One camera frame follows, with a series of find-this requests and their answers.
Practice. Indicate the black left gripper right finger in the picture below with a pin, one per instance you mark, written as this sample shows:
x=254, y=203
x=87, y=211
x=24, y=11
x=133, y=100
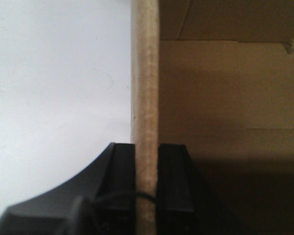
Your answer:
x=186, y=203

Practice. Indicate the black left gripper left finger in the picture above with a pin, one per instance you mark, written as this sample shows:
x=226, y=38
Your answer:
x=100, y=200

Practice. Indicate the brown cardboard box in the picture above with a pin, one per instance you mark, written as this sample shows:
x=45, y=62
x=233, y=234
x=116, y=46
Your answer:
x=217, y=76

